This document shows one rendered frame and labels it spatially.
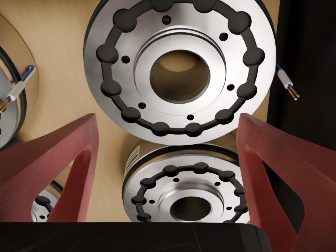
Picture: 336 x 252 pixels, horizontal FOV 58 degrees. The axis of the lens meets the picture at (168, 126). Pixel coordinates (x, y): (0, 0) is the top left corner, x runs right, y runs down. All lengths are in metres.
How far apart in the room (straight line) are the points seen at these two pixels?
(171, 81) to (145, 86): 0.03
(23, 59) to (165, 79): 0.08
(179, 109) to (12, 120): 0.10
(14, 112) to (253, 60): 0.14
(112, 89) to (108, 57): 0.02
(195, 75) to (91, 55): 0.06
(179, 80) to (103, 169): 0.11
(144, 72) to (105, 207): 0.17
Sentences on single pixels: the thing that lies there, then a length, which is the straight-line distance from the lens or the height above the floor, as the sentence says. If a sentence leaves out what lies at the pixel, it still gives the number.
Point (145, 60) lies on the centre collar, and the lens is 0.15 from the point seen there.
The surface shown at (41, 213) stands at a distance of 0.26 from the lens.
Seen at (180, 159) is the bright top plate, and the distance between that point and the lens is 0.20.
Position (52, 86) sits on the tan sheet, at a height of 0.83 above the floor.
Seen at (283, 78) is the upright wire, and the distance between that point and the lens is 0.17.
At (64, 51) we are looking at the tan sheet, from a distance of 0.20.
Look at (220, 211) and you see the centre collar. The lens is 0.23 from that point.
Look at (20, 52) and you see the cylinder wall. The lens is 0.20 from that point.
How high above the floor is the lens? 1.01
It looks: 53 degrees down
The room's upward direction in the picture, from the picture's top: 179 degrees counter-clockwise
